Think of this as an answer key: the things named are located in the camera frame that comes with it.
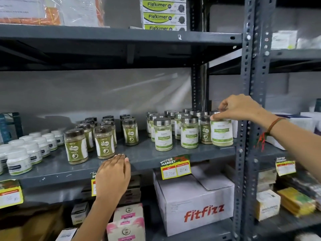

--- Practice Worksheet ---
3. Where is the person's left forearm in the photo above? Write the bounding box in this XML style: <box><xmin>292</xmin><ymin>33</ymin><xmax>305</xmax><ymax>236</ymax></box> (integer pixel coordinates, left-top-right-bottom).
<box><xmin>71</xmin><ymin>196</ymin><xmax>121</xmax><ymax>241</ymax></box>

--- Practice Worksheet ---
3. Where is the plain white box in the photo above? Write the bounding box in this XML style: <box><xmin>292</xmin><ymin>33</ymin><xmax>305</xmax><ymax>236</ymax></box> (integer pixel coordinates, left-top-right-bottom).
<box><xmin>297</xmin><ymin>35</ymin><xmax>321</xmax><ymax>50</ymax></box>

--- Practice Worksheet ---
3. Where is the person's left hand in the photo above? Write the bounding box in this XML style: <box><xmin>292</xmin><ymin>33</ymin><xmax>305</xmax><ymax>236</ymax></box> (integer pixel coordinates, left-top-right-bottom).
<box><xmin>95</xmin><ymin>154</ymin><xmax>131</xmax><ymax>202</ymax></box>

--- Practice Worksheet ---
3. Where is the group of brown-lidded green jars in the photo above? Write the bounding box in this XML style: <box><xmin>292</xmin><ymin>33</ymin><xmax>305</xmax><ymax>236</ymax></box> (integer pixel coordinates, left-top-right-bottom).
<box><xmin>64</xmin><ymin>114</ymin><xmax>140</xmax><ymax>165</ymax></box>

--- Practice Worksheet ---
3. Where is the small white product box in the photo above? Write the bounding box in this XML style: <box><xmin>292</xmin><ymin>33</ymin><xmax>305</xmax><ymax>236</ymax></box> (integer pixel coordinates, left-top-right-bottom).
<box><xmin>55</xmin><ymin>227</ymin><xmax>78</xmax><ymax>241</ymax></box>
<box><xmin>71</xmin><ymin>202</ymin><xmax>90</xmax><ymax>226</ymax></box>

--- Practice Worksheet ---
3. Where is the plastic-wrapped orange package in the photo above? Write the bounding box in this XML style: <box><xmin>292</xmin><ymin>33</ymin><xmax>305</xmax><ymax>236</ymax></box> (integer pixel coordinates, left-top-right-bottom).
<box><xmin>0</xmin><ymin>0</ymin><xmax>105</xmax><ymax>27</ymax></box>

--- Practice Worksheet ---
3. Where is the white-label powder jar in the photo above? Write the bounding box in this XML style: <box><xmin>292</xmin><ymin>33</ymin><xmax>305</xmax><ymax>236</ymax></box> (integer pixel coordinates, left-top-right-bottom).
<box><xmin>210</xmin><ymin>111</ymin><xmax>234</xmax><ymax>147</ymax></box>

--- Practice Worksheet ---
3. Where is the grey metal shelving rack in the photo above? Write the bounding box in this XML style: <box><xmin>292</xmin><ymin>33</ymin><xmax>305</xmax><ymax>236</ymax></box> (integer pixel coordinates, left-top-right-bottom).
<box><xmin>208</xmin><ymin>0</ymin><xmax>321</xmax><ymax>241</ymax></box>
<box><xmin>0</xmin><ymin>0</ymin><xmax>261</xmax><ymax>241</ymax></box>

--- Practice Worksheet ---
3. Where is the brown cardboard box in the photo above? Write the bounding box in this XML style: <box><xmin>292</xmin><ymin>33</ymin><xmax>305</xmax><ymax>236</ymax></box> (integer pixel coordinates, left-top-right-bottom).
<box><xmin>0</xmin><ymin>205</ymin><xmax>66</xmax><ymax>241</ymax></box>

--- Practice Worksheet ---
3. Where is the white carton with red print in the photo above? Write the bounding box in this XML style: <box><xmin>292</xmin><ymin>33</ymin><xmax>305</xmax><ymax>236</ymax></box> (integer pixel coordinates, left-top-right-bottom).
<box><xmin>153</xmin><ymin>164</ymin><xmax>235</xmax><ymax>237</ymax></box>

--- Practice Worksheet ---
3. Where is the stack of flat white boxes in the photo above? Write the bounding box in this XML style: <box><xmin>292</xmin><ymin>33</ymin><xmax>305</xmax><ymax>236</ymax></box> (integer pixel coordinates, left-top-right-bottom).
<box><xmin>118</xmin><ymin>175</ymin><xmax>141</xmax><ymax>205</ymax></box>

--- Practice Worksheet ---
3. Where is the white green-print box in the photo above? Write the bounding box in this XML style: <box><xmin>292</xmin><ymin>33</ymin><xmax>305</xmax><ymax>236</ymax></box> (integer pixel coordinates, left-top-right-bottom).
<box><xmin>271</xmin><ymin>30</ymin><xmax>298</xmax><ymax>50</ymax></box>

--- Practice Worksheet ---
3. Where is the orange red thread wristband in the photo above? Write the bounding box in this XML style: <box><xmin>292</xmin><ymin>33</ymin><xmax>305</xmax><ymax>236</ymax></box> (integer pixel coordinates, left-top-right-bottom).
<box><xmin>256</xmin><ymin>117</ymin><xmax>287</xmax><ymax>151</ymax></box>

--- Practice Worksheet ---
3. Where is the group of silver-lidded glass jars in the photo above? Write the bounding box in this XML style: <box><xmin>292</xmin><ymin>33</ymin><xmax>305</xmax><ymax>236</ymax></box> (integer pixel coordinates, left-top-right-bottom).
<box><xmin>146</xmin><ymin>108</ymin><xmax>213</xmax><ymax>151</ymax></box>

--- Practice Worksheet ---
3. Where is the group of white plastic tubs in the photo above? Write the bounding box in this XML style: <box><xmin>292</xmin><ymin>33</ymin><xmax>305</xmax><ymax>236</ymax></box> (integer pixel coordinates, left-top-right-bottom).
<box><xmin>0</xmin><ymin>130</ymin><xmax>65</xmax><ymax>176</ymax></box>

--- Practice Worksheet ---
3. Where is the large white flat box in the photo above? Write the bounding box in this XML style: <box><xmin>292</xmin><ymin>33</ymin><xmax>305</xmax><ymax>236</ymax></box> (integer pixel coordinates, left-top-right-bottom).
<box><xmin>265</xmin><ymin>112</ymin><xmax>317</xmax><ymax>151</ymax></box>

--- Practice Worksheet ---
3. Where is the pink white product box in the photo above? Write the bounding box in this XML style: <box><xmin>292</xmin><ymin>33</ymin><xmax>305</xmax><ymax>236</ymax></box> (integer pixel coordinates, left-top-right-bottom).
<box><xmin>113</xmin><ymin>203</ymin><xmax>144</xmax><ymax>223</ymax></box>
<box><xmin>106</xmin><ymin>217</ymin><xmax>146</xmax><ymax>241</ymax></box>

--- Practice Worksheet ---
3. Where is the person's right hand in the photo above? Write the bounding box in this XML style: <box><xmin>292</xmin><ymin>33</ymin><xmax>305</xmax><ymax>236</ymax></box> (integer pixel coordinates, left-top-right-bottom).
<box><xmin>210</xmin><ymin>94</ymin><xmax>267</xmax><ymax>122</ymax></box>

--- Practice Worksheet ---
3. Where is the stack of yellow packets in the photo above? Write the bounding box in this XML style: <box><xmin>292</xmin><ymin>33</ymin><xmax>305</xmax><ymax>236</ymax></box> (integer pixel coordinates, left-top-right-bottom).
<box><xmin>277</xmin><ymin>187</ymin><xmax>317</xmax><ymax>218</ymax></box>

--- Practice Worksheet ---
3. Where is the white cream product box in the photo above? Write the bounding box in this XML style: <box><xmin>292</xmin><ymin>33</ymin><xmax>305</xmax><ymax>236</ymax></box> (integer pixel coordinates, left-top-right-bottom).
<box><xmin>255</xmin><ymin>190</ymin><xmax>281</xmax><ymax>222</ymax></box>
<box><xmin>258</xmin><ymin>169</ymin><xmax>278</xmax><ymax>193</ymax></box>

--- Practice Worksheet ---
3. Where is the yellow price tag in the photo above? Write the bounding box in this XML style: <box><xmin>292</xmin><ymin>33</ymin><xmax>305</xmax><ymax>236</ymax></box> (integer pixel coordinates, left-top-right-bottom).
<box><xmin>90</xmin><ymin>170</ymin><xmax>101</xmax><ymax>197</ymax></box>
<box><xmin>0</xmin><ymin>180</ymin><xmax>24</xmax><ymax>209</ymax></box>
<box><xmin>160</xmin><ymin>155</ymin><xmax>192</xmax><ymax>180</ymax></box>
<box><xmin>275</xmin><ymin>156</ymin><xmax>296</xmax><ymax>177</ymax></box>

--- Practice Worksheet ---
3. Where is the person's right forearm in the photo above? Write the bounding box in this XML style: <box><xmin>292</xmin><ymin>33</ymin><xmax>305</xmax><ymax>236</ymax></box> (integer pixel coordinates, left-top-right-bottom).
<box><xmin>256</xmin><ymin>109</ymin><xmax>321</xmax><ymax>184</ymax></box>

